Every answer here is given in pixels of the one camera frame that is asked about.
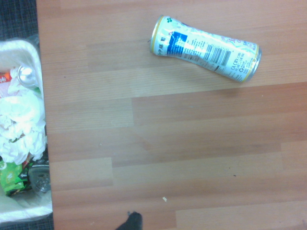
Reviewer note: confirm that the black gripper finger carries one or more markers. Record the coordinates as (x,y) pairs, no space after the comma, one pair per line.
(132,221)

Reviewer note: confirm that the white printed drink can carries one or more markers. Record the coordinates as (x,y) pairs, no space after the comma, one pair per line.
(205,49)

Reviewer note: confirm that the green drink can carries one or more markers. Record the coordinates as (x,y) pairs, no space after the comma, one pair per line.
(26,75)

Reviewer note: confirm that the white plastic trash bin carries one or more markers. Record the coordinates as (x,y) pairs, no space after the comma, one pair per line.
(22,48)

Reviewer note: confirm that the small paper crumb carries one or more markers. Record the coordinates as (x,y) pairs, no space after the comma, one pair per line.
(164,199)

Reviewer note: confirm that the wooden coffee table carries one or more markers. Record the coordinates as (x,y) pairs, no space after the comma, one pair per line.
(182,143)

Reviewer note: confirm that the black plastic food container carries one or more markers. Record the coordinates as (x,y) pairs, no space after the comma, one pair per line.
(40,177)

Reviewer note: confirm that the green snack wrapper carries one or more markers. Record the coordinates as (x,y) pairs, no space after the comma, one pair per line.
(10,178)

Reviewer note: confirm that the crumpled white tissue paper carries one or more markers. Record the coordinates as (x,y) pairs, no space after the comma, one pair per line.
(21,119)

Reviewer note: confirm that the red snack wrapper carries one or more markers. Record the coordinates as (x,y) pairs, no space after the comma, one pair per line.
(4,77)

